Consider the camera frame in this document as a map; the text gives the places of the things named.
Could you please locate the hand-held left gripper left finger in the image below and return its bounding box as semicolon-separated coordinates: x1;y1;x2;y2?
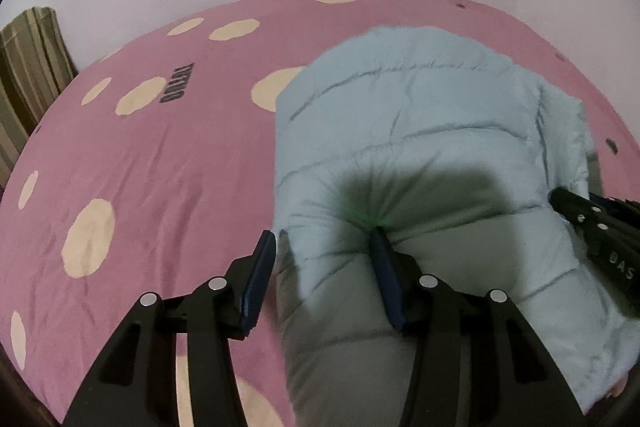
62;229;277;427

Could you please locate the striped curtain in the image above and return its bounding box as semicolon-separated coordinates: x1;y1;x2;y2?
0;7;79;192

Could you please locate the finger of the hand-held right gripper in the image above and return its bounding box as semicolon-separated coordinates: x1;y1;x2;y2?
547;187;610;235
589;193;640;215

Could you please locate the light blue puffer jacket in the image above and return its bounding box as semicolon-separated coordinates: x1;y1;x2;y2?
272;25;636;427

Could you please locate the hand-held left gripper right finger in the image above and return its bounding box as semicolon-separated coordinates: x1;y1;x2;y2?
370;226;587;427

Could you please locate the pink polka-dot bed sheet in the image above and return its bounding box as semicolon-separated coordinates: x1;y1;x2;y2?
0;0;640;427

